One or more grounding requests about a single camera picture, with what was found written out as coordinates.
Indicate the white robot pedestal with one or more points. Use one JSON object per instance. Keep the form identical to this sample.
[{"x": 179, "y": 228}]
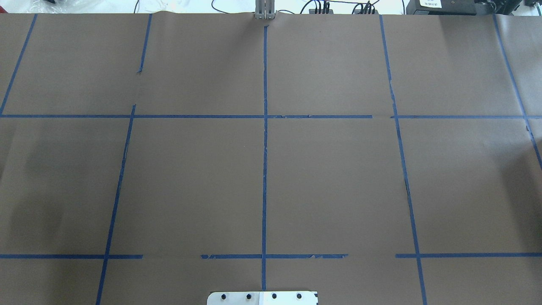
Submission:
[{"x": 281, "y": 297}]

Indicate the aluminium frame post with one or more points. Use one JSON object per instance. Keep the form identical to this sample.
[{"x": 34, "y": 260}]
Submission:
[{"x": 265, "y": 9}]

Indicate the black power box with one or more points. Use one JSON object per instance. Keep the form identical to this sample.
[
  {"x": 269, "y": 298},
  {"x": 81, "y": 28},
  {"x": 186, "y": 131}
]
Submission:
[{"x": 452, "y": 7}]

